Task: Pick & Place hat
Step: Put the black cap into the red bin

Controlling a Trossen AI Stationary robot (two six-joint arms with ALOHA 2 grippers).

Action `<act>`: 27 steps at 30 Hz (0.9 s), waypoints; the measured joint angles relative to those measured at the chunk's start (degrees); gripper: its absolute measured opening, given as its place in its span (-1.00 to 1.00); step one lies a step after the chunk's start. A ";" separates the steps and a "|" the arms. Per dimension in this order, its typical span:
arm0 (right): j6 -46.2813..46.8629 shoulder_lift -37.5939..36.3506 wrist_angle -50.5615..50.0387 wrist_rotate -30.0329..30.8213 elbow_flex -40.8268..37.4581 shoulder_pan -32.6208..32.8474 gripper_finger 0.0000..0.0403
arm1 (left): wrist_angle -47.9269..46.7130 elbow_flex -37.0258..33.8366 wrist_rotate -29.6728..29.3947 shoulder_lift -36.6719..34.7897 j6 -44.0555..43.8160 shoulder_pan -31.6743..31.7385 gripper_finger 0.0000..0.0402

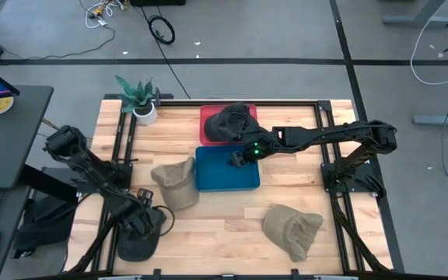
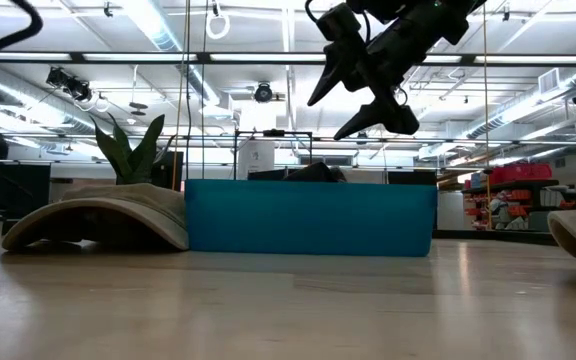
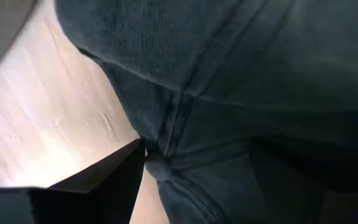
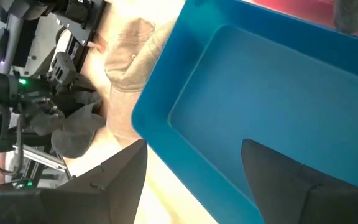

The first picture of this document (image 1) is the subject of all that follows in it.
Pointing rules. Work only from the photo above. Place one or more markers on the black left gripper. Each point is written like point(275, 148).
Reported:
point(136, 219)

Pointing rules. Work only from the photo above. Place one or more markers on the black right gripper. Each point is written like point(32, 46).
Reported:
point(261, 144)

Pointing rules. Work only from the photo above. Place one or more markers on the dark grey cap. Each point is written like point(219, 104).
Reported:
point(138, 250)
point(218, 126)

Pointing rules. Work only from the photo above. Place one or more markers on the tan fabric cap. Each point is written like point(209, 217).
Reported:
point(177, 186)
point(290, 229)

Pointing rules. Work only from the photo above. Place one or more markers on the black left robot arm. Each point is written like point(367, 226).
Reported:
point(92, 163)

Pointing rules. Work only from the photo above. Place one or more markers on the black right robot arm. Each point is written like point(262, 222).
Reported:
point(325, 134)

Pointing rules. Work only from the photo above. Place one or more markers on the blue plastic bin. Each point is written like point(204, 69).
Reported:
point(224, 175)

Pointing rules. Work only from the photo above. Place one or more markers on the red plastic bin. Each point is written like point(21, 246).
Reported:
point(208, 110)

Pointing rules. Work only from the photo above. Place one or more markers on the potted plant white pot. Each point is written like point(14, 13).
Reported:
point(145, 114)

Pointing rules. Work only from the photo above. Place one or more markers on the black desk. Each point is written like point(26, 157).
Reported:
point(14, 136)

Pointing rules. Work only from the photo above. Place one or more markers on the black equipment box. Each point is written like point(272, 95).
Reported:
point(158, 2)

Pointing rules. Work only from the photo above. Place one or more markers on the wooden workbench grey legs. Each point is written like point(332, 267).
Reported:
point(422, 21)

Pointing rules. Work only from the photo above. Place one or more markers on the black diagonal frame brace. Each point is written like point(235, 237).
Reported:
point(358, 237)
point(92, 245)

